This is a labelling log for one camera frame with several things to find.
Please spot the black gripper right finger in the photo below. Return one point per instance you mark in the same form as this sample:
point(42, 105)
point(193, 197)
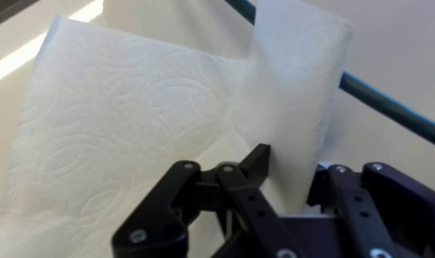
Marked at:
point(399, 215)

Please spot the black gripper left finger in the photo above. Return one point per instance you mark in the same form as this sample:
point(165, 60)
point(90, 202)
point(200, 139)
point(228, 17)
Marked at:
point(170, 219)

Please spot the white paper towel sheet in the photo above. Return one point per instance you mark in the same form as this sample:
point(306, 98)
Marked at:
point(133, 119)

